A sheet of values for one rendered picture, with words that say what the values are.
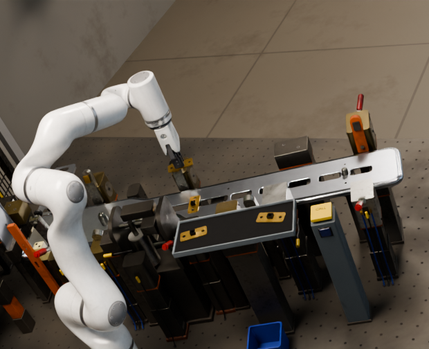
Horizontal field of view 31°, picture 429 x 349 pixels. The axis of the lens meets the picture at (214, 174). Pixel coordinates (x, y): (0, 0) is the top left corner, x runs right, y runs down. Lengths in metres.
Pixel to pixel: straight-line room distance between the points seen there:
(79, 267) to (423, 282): 1.09
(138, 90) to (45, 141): 0.37
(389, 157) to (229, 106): 2.55
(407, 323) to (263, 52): 3.26
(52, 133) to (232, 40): 3.77
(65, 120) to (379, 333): 1.14
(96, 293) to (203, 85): 3.32
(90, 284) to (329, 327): 0.80
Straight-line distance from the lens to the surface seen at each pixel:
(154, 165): 3.53
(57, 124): 2.08
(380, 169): 2.55
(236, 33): 5.82
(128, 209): 2.50
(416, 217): 2.80
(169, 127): 2.39
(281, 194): 2.41
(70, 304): 2.28
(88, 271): 2.19
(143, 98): 2.32
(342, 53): 5.13
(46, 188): 2.06
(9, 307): 3.01
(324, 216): 2.21
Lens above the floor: 2.62
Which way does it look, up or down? 36 degrees down
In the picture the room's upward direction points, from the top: 25 degrees counter-clockwise
